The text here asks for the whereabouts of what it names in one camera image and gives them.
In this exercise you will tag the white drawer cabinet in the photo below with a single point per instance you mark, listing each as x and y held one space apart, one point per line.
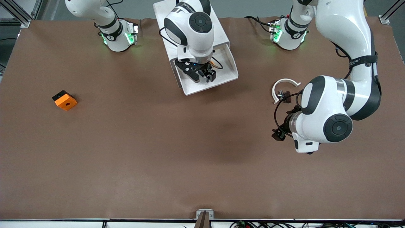
158 12

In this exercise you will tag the brown table mat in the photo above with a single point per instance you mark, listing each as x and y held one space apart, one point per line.
202 152

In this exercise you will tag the orange box with hole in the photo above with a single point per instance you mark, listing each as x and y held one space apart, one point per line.
65 102

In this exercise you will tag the white curved plastic part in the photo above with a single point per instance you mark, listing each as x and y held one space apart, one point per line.
276 87

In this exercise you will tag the white drawer holding yellow button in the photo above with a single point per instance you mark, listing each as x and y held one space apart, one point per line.
226 68

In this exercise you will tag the aluminium frame profile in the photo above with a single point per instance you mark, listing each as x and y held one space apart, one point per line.
387 17
19 12

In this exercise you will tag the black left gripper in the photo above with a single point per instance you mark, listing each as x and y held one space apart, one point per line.
285 123

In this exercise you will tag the grey metal bracket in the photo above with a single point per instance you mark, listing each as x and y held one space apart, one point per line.
205 211

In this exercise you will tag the brown post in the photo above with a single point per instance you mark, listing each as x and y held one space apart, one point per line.
202 221

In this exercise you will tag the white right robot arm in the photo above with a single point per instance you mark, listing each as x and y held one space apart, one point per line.
193 34

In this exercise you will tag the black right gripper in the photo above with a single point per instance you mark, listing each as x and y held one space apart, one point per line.
205 68

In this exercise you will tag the dark brown small component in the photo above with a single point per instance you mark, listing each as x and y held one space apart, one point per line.
286 97

